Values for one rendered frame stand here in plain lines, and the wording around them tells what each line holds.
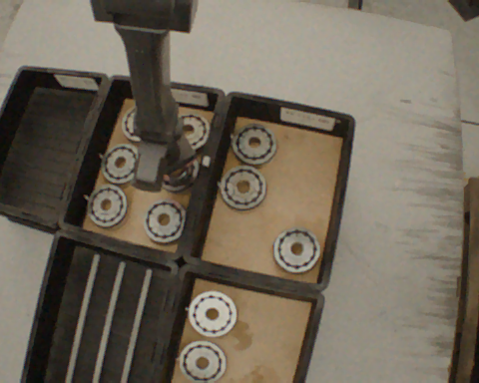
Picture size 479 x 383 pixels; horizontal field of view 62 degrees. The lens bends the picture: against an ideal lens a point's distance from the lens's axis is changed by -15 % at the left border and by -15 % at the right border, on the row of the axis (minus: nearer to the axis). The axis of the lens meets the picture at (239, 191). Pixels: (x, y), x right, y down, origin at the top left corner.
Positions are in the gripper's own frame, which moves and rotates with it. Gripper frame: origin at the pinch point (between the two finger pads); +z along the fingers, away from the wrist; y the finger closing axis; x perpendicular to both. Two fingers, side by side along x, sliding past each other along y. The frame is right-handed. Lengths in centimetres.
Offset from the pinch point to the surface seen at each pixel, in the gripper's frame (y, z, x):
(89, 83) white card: -9.5, 0.6, 33.5
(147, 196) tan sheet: -9.2, 6.6, -0.1
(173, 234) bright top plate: -7.7, 3.6, -11.9
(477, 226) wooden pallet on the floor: 95, 78, -55
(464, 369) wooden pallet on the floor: 57, 76, -101
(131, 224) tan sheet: -15.7, 6.3, -4.2
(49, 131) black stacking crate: -26.0, 6.5, 31.3
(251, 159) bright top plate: 15.9, 4.5, -5.4
